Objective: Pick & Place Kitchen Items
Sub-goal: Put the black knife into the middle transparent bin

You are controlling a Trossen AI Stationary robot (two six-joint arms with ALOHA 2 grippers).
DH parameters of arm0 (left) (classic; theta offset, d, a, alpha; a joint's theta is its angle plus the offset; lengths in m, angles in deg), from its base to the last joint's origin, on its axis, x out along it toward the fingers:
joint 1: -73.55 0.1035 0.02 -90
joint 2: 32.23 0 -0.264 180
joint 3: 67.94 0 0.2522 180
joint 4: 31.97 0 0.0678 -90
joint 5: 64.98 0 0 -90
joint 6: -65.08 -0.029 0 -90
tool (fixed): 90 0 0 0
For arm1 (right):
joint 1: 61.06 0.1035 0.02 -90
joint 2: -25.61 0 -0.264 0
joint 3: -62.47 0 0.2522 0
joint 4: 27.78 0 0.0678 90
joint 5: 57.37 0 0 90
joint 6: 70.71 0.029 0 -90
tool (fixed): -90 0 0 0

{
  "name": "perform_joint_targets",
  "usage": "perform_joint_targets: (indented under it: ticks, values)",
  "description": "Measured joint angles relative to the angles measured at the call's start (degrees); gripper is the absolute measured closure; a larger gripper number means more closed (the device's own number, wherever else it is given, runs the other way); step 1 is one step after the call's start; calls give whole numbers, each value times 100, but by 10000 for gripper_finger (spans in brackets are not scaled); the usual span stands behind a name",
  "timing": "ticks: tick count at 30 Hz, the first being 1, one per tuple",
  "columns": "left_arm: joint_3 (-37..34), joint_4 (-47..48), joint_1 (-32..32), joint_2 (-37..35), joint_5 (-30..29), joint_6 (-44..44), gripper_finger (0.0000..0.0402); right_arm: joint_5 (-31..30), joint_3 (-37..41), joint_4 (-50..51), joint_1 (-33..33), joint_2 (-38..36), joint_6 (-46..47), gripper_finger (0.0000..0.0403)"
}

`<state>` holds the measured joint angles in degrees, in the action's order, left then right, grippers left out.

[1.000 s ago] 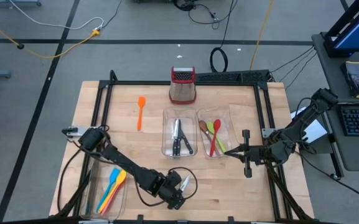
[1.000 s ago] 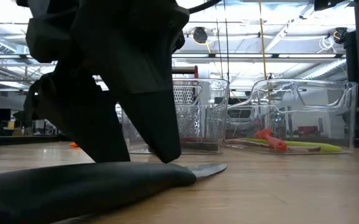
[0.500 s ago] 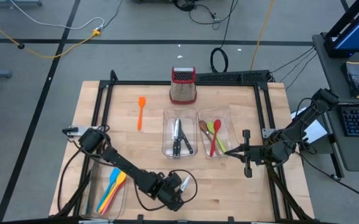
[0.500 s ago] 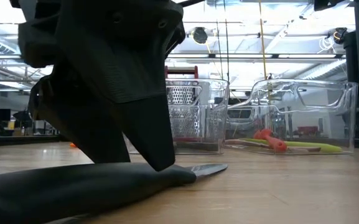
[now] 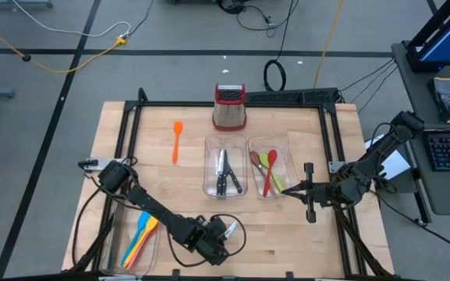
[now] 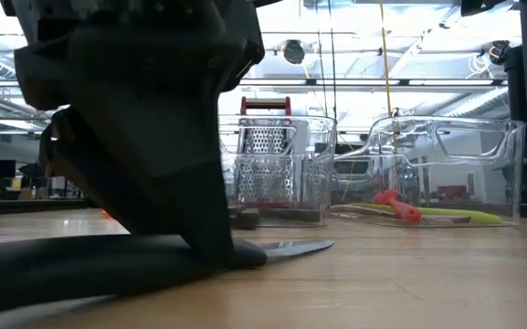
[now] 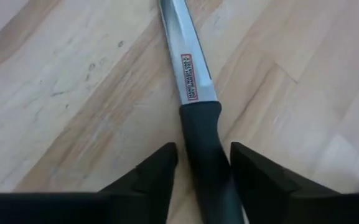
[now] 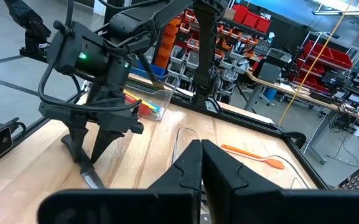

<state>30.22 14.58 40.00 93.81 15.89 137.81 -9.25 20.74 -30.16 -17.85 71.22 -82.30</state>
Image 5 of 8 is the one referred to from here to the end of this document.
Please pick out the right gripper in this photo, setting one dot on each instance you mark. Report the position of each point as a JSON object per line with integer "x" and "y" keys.
{"x": 320, "y": 193}

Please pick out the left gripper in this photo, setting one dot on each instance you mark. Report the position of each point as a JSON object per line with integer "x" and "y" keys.
{"x": 211, "y": 240}

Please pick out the red silicone spoon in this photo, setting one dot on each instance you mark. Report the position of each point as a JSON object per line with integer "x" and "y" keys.
{"x": 272, "y": 155}

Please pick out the green silicone spoon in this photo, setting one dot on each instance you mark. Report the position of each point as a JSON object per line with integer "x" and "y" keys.
{"x": 263, "y": 159}

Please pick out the brown wooden spoon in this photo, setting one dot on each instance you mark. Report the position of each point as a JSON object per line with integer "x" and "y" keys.
{"x": 254, "y": 157}

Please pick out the yellow silicone spatula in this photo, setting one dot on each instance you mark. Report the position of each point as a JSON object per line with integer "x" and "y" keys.
{"x": 152, "y": 224}

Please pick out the red silicone spatula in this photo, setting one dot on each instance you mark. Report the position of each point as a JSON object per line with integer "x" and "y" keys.
{"x": 148, "y": 240}

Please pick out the black-bladed knife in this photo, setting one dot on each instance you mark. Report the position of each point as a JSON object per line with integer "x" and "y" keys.
{"x": 234, "y": 179}

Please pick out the pink silicone spatula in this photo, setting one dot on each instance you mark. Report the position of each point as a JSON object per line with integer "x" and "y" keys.
{"x": 140, "y": 253}

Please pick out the wide silver blade knife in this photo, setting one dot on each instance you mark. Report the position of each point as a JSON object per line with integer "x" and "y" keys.
{"x": 220, "y": 162}

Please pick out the orange silicone spatula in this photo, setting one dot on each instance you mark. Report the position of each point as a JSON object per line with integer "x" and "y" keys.
{"x": 176, "y": 129}

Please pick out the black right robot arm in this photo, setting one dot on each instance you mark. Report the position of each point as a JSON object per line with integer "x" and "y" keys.
{"x": 380, "y": 152}

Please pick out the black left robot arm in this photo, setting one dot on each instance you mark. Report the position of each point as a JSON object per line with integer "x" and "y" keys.
{"x": 150, "y": 203}

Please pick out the clear plastic bin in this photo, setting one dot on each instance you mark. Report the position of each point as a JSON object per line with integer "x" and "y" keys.
{"x": 111, "y": 250}
{"x": 213, "y": 156}
{"x": 291, "y": 156}

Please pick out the white box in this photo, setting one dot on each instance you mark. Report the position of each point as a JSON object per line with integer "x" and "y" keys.
{"x": 398, "y": 166}

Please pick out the red and steel box grater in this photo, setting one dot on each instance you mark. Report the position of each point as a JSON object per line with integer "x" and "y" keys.
{"x": 228, "y": 113}

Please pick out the grey equipment cart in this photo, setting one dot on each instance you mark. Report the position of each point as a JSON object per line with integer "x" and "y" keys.
{"x": 415, "y": 93}

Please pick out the grey and black work glove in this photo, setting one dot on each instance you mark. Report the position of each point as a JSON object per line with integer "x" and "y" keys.
{"x": 447, "y": 101}

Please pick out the black floor disc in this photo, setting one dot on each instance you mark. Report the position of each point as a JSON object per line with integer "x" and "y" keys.
{"x": 25, "y": 57}

